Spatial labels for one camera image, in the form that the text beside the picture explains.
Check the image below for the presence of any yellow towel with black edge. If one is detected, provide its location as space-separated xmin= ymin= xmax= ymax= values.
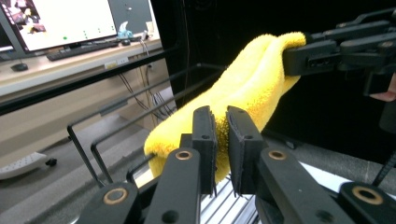
xmin=143 ymin=31 xmax=307 ymax=185

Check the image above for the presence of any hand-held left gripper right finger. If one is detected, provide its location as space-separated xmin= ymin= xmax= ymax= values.
xmin=226 ymin=105 xmax=268 ymax=197

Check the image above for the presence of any black wire rack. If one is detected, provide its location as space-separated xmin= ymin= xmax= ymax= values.
xmin=66 ymin=62 xmax=261 ymax=224

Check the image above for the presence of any black ribbed cable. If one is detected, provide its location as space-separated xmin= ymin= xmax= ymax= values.
xmin=372 ymin=150 xmax=396 ymax=188

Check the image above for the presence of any black curtain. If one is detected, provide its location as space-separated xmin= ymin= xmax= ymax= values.
xmin=150 ymin=0 xmax=396 ymax=162

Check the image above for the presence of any large computer monitor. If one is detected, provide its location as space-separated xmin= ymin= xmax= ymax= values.
xmin=0 ymin=0 xmax=119 ymax=53

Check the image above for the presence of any bundle of cables under desk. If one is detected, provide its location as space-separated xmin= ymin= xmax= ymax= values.
xmin=118 ymin=40 xmax=177 ymax=123

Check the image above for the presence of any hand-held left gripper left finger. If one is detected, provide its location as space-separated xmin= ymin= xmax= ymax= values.
xmin=191 ymin=105 xmax=219 ymax=197

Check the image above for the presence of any blue figurine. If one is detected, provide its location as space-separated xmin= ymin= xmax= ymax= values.
xmin=117 ymin=21 xmax=134 ymax=40

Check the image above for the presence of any wooden desk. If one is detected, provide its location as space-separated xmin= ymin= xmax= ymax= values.
xmin=0 ymin=46 xmax=180 ymax=117
xmin=0 ymin=38 xmax=171 ymax=157

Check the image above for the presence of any white chair base with caster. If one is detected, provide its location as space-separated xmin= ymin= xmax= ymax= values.
xmin=0 ymin=151 xmax=59 ymax=181

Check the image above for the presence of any black keyboard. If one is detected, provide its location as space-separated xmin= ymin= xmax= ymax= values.
xmin=46 ymin=40 xmax=120 ymax=62

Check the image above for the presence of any black computer mouse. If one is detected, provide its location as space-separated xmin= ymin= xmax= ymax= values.
xmin=10 ymin=63 xmax=29 ymax=73

